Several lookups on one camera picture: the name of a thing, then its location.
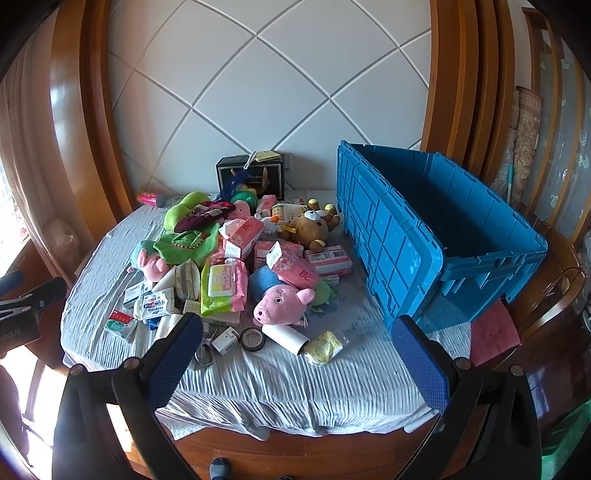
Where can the yellow paper notes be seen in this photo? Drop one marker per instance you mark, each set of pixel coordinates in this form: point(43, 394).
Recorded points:
point(268, 156)

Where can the white paper roll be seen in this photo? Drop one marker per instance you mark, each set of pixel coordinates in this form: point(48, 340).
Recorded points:
point(167, 279)
point(286, 339)

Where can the black tape roll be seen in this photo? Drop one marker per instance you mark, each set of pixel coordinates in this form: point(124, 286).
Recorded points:
point(252, 339)

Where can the wooden chair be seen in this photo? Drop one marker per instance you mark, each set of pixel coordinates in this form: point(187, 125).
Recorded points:
point(554, 295)

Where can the white box blue print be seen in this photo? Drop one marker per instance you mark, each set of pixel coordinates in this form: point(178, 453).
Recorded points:
point(136, 294)

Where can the blue plastic storage crate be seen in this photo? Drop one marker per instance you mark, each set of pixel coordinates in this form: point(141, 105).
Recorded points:
point(401, 240)

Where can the small pink tissue pack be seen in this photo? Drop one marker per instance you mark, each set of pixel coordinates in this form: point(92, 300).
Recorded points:
point(267, 205)

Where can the dark green plush toy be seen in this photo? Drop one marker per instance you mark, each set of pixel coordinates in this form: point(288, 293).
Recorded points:
point(244, 196)

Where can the white packet blue red print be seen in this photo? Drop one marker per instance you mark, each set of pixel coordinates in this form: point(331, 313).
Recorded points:
point(154, 303)

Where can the dark red fabric pouch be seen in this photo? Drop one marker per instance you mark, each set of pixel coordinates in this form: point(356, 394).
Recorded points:
point(203, 216)

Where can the small white medicine box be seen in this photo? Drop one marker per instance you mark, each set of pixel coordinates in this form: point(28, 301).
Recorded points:
point(227, 340)

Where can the white plastic bottle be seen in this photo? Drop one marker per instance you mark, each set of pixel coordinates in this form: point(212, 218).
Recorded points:
point(167, 326)

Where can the red and white box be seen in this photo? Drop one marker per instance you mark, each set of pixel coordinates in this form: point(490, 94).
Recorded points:
point(120, 316)

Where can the pink can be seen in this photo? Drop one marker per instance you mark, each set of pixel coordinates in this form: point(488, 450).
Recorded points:
point(148, 198)

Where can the person's foot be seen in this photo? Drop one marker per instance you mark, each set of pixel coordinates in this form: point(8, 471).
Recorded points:
point(220, 470)

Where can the frosted glass door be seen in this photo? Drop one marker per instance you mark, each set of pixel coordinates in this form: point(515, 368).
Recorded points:
point(563, 138)

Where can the small flat white box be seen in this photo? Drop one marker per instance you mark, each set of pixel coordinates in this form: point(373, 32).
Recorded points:
point(331, 280)

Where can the striped grey pouch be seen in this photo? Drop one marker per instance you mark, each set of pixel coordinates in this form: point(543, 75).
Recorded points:
point(187, 279)

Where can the white clothespin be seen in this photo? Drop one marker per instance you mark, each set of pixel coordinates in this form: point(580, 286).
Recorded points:
point(250, 160)

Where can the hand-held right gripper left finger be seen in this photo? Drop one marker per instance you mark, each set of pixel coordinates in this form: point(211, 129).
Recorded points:
point(173, 364)

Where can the lime green plush toy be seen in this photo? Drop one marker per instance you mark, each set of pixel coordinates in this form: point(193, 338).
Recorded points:
point(182, 210)

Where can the pink pig plush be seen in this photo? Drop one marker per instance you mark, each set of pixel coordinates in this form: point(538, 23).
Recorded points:
point(281, 302)

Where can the blue feather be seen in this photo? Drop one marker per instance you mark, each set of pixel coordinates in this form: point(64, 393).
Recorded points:
point(233, 187)

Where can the brown bear plush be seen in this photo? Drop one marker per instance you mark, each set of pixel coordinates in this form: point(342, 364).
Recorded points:
point(311, 228)

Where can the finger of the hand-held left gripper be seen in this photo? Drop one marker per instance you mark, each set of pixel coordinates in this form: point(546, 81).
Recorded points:
point(11, 281)
point(46, 295)

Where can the green and white box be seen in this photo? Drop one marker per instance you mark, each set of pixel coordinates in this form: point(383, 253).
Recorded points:
point(117, 330)

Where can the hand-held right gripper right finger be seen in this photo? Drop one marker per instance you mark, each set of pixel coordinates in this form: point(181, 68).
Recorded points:
point(422, 364)

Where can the green plush towel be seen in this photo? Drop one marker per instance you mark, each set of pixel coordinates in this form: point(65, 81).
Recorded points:
point(184, 247)

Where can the green turtle plush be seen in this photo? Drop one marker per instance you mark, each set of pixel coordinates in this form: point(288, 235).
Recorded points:
point(323, 295)

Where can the black gift box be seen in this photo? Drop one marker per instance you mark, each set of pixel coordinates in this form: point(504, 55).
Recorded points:
point(273, 181)

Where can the yellow plastic packet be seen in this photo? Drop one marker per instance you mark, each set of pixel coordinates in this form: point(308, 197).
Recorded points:
point(323, 348)

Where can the clear plastic bag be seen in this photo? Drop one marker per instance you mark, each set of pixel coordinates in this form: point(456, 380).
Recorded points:
point(62, 237)

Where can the green and pink wipes pack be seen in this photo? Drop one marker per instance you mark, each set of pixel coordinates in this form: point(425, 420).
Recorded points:
point(224, 286)

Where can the red cushion on chair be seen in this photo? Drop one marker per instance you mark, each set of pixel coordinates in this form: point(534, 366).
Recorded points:
point(496, 334)

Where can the long white box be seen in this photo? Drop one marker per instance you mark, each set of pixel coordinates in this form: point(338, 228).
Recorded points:
point(224, 320)

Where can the green plastic bag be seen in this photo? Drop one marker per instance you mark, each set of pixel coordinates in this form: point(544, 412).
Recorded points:
point(570, 443)

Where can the white printed cup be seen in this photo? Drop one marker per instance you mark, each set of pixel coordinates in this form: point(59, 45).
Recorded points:
point(288, 212)

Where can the pink and green plush toy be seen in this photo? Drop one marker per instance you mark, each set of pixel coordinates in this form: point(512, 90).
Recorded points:
point(145, 261)

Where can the white duck plush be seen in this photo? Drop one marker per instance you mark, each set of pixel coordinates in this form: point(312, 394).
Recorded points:
point(271, 226)

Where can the rolled patterned rug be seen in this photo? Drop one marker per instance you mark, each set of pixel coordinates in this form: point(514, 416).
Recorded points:
point(524, 138)

